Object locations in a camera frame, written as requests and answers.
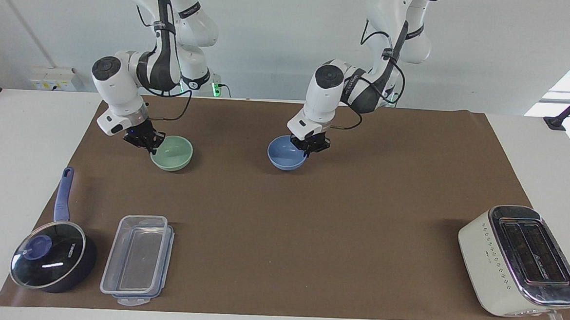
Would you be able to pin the dark blue saucepan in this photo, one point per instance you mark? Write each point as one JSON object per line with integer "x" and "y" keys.
{"x": 62, "y": 202}

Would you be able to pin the clear container lid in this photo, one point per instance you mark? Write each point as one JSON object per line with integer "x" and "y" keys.
{"x": 165, "y": 266}

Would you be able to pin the green bowl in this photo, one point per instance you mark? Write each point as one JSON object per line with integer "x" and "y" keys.
{"x": 175, "y": 154}

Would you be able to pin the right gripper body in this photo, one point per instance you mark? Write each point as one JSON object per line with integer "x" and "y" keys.
{"x": 139, "y": 134}

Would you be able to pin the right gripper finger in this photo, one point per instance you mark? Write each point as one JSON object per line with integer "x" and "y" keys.
{"x": 149, "y": 147}
{"x": 159, "y": 138}

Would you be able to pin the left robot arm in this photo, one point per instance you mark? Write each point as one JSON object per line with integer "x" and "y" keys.
{"x": 323, "y": 96}

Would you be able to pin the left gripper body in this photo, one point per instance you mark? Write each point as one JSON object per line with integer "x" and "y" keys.
{"x": 311, "y": 139}

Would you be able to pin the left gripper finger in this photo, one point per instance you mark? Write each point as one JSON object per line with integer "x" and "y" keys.
{"x": 302, "y": 149}
{"x": 319, "y": 148}

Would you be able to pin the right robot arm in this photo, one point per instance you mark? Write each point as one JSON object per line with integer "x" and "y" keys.
{"x": 118, "y": 85}

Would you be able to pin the cream and chrome toaster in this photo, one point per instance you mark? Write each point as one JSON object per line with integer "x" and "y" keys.
{"x": 513, "y": 264}

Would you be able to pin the clear plastic container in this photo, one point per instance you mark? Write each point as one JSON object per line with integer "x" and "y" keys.
{"x": 136, "y": 254}

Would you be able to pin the blue bowl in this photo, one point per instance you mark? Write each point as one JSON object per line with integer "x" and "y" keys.
{"x": 283, "y": 155}

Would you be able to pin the white wall socket box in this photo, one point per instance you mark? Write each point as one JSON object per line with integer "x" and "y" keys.
{"x": 55, "y": 78}

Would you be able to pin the glass pan lid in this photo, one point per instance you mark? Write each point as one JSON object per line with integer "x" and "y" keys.
{"x": 48, "y": 255}

